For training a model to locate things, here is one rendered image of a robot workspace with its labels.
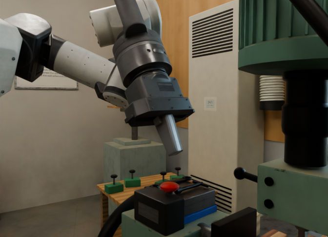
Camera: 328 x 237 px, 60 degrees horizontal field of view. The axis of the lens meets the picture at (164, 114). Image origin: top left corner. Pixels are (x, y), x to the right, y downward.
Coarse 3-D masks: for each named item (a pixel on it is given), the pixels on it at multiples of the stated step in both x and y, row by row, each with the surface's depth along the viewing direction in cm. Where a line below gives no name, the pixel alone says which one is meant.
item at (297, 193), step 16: (272, 160) 41; (272, 176) 38; (288, 176) 36; (304, 176) 34; (320, 176) 33; (272, 192) 38; (288, 192) 36; (304, 192) 34; (320, 192) 33; (272, 208) 38; (288, 208) 36; (304, 208) 35; (320, 208) 33; (304, 224) 35; (320, 224) 33
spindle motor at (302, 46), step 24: (240, 0) 38; (264, 0) 32; (288, 0) 30; (240, 24) 37; (264, 24) 32; (288, 24) 30; (240, 48) 38; (264, 48) 32; (288, 48) 30; (312, 48) 29; (264, 72) 38
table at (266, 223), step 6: (264, 216) 62; (264, 222) 59; (270, 222) 59; (276, 222) 59; (282, 222) 59; (264, 228) 57; (270, 228) 57; (276, 228) 57; (282, 228) 57; (288, 228) 57; (294, 228) 57; (288, 234) 54; (294, 234) 54; (312, 234) 54; (318, 234) 54
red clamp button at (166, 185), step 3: (162, 183) 45; (165, 183) 45; (168, 183) 45; (171, 183) 45; (174, 183) 45; (162, 186) 44; (165, 186) 44; (168, 186) 44; (171, 186) 44; (174, 186) 44; (177, 186) 44; (162, 189) 44; (165, 189) 44; (168, 189) 44; (171, 189) 44; (174, 189) 44; (177, 189) 44
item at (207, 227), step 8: (248, 208) 43; (232, 216) 40; (240, 216) 40; (248, 216) 41; (256, 216) 42; (200, 224) 45; (216, 224) 37; (224, 224) 37; (232, 224) 38; (240, 224) 40; (248, 224) 41; (256, 224) 42; (208, 232) 43; (216, 232) 37; (224, 232) 37; (232, 232) 38; (240, 232) 40; (248, 232) 41
